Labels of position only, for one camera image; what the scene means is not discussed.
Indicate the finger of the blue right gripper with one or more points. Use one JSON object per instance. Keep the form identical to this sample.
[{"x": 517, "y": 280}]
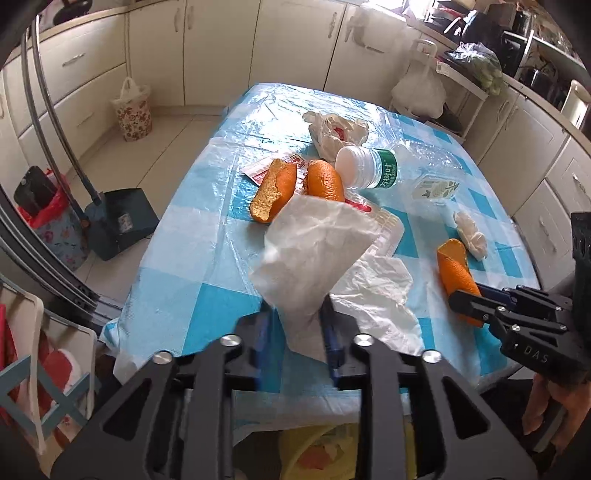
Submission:
[
  {"x": 497, "y": 295},
  {"x": 475, "y": 308}
]

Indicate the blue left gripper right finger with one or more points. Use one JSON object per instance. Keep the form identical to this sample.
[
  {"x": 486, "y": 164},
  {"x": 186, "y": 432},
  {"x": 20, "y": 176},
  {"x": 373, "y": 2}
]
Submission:
[{"x": 332, "y": 338}]

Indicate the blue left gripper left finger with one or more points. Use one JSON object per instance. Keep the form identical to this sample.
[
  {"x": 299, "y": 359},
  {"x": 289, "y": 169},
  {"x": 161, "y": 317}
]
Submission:
[{"x": 262, "y": 356}]

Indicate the curled orange peel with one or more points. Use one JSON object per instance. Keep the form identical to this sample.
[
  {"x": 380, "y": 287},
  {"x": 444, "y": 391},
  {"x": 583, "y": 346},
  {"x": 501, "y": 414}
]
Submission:
[{"x": 454, "y": 270}]

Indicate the large white plastic bag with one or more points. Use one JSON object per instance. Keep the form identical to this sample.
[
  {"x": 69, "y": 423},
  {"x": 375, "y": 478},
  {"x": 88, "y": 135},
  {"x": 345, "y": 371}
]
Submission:
[{"x": 314, "y": 248}]

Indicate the clear plastic water bottle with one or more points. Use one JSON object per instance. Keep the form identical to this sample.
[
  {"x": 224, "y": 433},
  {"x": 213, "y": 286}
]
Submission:
[{"x": 397, "y": 170}]

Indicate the orange peel with stem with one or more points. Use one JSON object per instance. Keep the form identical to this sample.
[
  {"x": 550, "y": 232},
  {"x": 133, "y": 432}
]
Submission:
[{"x": 274, "y": 192}]

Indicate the yellow trash bin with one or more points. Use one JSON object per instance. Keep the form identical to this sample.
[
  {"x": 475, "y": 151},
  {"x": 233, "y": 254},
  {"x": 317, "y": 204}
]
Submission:
[{"x": 319, "y": 452}]

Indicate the crumpled white tissue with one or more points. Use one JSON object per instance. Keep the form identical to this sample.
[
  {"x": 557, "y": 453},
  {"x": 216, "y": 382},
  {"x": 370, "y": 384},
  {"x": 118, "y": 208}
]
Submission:
[{"x": 474, "y": 240}]

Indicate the red white paper bag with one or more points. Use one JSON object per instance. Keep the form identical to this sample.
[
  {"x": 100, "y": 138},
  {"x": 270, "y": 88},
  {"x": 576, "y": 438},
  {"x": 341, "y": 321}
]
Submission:
[{"x": 391, "y": 226}]

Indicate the small orange peel piece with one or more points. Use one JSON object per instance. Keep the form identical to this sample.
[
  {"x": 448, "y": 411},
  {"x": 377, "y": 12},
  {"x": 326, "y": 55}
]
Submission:
[{"x": 323, "y": 181}]

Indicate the white rolling cart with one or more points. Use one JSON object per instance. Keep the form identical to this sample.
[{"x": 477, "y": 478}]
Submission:
[{"x": 463, "y": 103}]

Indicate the dark teal dustpan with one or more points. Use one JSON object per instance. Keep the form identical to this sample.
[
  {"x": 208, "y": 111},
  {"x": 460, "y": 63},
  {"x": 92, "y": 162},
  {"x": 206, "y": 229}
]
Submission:
[{"x": 119, "y": 220}]

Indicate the blue checkered plastic tablecloth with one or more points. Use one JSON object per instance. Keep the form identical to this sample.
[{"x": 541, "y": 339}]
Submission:
[{"x": 209, "y": 263}]

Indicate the crumpled bag with red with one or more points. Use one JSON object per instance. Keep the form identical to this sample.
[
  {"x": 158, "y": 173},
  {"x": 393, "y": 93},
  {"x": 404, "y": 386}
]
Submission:
[{"x": 330, "y": 133}]

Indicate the white blue storage shelf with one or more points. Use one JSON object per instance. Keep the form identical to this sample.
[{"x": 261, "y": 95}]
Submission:
[{"x": 48, "y": 381}]

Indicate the white bag hanging on cart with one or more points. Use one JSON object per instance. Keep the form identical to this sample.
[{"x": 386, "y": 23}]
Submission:
[{"x": 420, "y": 92}]

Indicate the bag of green vegetables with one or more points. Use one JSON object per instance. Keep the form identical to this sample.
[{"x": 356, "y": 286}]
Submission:
[{"x": 481, "y": 63}]

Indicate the red bag floor bin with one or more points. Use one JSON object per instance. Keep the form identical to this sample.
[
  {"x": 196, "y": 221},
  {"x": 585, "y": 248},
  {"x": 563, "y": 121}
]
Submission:
[{"x": 44, "y": 205}]

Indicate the hanging white cabinet bin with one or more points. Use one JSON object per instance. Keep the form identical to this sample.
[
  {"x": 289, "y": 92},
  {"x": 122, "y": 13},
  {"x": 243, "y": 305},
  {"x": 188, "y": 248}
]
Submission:
[{"x": 375, "y": 28}]

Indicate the floral waste basket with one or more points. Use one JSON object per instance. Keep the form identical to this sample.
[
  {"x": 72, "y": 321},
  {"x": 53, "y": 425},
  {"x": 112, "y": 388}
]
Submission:
[{"x": 132, "y": 110}]

